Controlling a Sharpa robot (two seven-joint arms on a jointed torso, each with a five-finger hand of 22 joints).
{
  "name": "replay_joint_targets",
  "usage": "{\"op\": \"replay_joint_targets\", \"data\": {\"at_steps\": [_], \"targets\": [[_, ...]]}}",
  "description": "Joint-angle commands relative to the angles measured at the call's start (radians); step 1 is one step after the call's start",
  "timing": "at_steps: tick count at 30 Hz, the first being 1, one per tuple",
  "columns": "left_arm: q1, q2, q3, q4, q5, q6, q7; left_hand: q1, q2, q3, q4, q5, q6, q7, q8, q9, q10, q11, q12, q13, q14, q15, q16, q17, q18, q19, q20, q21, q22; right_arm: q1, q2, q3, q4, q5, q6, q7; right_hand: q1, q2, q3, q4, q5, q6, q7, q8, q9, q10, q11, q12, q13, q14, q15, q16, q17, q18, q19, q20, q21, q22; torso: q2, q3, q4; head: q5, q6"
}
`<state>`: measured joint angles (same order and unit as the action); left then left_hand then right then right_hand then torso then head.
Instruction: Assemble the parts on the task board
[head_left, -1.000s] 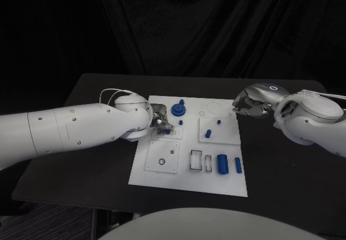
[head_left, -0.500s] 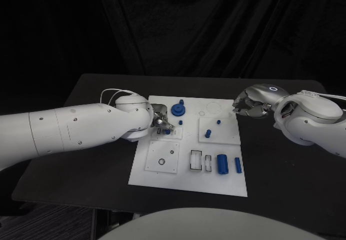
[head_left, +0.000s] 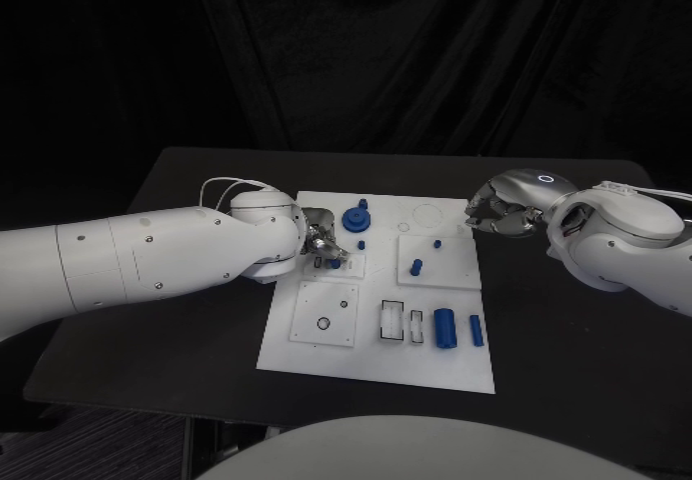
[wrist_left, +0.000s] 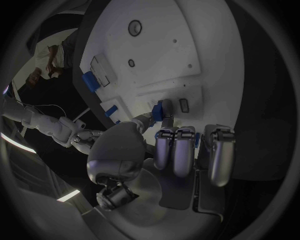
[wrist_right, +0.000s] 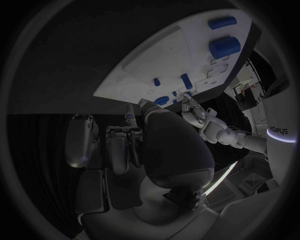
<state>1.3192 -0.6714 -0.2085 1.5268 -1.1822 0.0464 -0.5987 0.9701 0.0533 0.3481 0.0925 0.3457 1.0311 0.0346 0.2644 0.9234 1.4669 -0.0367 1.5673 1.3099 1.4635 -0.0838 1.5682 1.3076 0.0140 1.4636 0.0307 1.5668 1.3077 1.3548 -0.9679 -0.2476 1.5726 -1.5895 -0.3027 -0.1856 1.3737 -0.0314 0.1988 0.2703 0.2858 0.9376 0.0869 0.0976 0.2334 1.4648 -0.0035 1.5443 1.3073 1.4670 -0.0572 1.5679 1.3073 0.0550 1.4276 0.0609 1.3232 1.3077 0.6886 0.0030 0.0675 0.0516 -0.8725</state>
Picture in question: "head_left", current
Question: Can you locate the large blue cylinder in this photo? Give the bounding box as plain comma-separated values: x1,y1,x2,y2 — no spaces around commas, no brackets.
432,307,459,350

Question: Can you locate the white task board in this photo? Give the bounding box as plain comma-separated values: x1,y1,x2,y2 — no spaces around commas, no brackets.
255,190,497,395

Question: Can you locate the white cable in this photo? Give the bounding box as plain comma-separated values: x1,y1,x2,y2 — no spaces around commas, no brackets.
197,177,276,209
216,180,279,212
631,187,692,202

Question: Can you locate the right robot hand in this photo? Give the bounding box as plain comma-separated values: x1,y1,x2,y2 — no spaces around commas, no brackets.
464,168,580,239

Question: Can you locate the blue gear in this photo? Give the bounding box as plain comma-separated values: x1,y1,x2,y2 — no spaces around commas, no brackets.
341,207,371,232

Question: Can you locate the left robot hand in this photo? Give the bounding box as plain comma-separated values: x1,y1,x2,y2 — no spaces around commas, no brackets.
299,207,351,265

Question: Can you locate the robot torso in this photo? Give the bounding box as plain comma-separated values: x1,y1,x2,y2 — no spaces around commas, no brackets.
193,414,655,480

